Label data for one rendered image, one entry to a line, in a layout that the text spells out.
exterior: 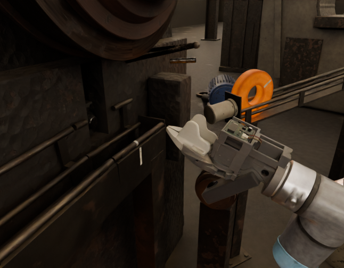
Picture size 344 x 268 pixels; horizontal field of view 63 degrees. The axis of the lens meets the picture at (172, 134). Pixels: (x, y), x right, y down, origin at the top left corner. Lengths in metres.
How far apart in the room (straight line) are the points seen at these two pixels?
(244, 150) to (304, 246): 0.19
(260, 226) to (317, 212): 1.01
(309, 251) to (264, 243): 0.87
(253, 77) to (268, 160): 0.49
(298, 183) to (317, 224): 0.07
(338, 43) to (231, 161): 2.65
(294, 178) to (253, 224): 1.03
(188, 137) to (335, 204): 0.24
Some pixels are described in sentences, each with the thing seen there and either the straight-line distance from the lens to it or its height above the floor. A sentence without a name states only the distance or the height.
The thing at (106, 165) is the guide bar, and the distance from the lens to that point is 0.51.
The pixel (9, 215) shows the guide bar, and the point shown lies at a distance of 0.48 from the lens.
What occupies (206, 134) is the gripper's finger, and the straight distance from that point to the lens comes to 0.52.
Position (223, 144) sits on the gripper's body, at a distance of 0.45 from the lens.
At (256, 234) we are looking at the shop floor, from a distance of 1.44.
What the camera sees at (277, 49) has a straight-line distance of 3.17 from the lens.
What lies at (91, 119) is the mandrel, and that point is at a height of 0.75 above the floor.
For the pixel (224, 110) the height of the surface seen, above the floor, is 0.68.
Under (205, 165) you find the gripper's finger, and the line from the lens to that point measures 0.47.
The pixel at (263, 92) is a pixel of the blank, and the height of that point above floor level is 0.71.
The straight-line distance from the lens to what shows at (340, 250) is 1.35.
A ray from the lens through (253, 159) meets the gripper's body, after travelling 0.48.
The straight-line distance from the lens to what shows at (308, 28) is 3.10.
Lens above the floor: 0.97
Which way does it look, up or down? 25 degrees down
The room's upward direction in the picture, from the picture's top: straight up
